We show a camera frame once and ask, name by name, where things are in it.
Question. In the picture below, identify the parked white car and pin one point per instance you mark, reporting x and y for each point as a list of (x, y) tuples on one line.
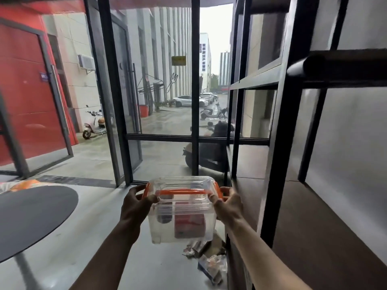
[(208, 96)]

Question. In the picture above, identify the orange patterned cloth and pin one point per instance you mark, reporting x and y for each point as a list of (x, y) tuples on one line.
[(21, 185)]

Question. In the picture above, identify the grey scooter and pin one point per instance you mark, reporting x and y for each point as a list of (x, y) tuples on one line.
[(213, 112)]

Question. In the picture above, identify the black metal shelf rack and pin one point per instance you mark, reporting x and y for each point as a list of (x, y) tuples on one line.
[(302, 141)]

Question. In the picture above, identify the round black table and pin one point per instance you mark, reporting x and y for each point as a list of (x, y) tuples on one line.
[(31, 217)]

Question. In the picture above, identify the yellow sign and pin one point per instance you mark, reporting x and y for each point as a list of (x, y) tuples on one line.
[(178, 60)]

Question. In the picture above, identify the person's right thumb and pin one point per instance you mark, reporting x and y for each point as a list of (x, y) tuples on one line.
[(215, 199)]

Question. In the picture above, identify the glass door black frame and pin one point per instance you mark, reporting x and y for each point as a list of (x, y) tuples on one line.
[(121, 93)]

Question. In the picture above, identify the red door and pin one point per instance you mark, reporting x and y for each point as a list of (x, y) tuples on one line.
[(31, 87)]

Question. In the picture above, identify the person's left forearm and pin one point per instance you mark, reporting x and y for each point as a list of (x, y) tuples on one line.
[(105, 259)]

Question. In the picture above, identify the white air conditioner unit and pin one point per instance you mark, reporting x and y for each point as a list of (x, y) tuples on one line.
[(86, 62)]

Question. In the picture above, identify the person's left thumb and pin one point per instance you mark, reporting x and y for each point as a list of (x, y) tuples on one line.
[(148, 199)]

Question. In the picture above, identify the person's right hand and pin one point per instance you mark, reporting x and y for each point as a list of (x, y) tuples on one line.
[(229, 208)]

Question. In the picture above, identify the crumpled wrapper litter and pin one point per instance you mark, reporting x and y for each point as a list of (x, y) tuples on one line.
[(198, 247)]

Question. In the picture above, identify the person's left hand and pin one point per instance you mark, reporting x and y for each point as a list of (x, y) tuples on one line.
[(133, 208)]

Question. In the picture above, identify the red packet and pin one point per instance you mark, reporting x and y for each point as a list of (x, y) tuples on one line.
[(190, 225)]

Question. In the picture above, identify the clear plastic bag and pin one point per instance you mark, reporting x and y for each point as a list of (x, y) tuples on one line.
[(213, 267)]

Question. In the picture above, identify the person's right forearm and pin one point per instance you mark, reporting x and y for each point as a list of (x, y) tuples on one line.
[(266, 259)]

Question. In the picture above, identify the dark scooter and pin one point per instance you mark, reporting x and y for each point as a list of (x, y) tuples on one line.
[(208, 147)]

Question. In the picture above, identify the red bin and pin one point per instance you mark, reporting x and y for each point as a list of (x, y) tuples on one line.
[(144, 111)]

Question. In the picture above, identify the small dark object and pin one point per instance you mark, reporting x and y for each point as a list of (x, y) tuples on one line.
[(164, 219)]

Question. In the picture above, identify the white scooter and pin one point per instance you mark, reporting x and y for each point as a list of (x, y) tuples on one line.
[(94, 123)]

